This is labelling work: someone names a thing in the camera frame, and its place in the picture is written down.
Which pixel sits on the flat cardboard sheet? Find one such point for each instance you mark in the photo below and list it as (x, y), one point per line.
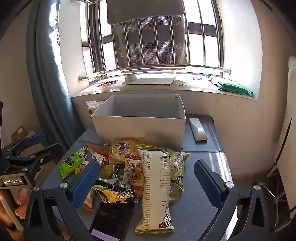
(150, 81)

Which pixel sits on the small orange snack packet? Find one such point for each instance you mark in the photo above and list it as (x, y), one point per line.
(89, 199)

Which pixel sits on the person's left hand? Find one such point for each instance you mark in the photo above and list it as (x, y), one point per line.
(22, 201)

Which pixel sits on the green plastic bag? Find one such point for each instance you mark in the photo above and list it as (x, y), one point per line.
(233, 88)

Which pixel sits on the long white snack packet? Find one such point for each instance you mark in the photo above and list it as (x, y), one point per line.
(155, 185)

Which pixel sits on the white remote control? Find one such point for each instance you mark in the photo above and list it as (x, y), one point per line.
(197, 128)

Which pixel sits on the red beaded stick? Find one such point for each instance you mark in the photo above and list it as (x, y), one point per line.
(107, 83)

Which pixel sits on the blue-grey curtain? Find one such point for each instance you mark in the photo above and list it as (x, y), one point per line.
(44, 81)

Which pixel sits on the black smartphone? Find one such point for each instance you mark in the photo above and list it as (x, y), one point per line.
(111, 217)

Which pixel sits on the yellow cartoon noodle packet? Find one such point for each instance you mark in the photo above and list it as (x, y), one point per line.
(121, 150)

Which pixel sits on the bright green seaweed packet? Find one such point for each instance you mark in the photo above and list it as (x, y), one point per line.
(69, 163)

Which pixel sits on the clear round jelly cup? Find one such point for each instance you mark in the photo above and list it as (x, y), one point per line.
(174, 192)

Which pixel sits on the white cardboard box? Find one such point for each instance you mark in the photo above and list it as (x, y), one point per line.
(138, 125)

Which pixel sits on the black and yellow chip packet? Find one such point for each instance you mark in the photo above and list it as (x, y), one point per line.
(115, 194)

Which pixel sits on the pale green blue-print packet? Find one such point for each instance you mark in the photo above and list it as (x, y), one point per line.
(178, 162)

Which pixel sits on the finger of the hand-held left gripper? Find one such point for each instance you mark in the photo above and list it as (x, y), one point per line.
(35, 140)
(50, 151)

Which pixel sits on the orange and white snack packet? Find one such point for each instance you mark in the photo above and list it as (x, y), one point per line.
(101, 158)

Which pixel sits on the grey hanging cloth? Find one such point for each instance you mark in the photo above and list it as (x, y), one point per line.
(150, 41)

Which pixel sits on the metal window grille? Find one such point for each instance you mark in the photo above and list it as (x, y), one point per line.
(208, 46)

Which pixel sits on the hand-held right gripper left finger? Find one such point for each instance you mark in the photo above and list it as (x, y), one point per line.
(85, 183)

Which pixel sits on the stone window sill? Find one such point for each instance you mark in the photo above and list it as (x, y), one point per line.
(196, 89)

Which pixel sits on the open cardboard box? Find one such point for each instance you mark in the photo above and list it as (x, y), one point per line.
(19, 133)

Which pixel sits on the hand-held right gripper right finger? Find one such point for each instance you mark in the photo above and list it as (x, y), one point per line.
(208, 183)

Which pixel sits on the yellow corn cake packet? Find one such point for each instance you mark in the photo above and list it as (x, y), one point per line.
(133, 172)

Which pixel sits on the chrome window rail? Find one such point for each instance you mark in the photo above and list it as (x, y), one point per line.
(161, 68)

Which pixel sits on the small white cup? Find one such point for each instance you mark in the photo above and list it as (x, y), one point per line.
(130, 78)

